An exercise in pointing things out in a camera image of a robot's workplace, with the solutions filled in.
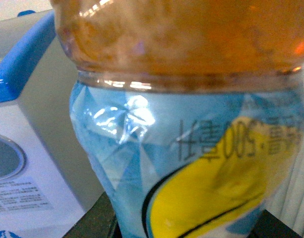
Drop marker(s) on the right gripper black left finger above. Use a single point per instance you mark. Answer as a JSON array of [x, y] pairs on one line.
[[99, 222]]

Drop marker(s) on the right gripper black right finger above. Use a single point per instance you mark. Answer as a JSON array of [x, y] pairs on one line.
[[268, 226]]

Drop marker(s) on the white blue chest freezer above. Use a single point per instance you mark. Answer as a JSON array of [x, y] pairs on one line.
[[46, 181]]

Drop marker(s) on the iced tea drink bottle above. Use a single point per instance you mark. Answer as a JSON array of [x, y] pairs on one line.
[[191, 112]]

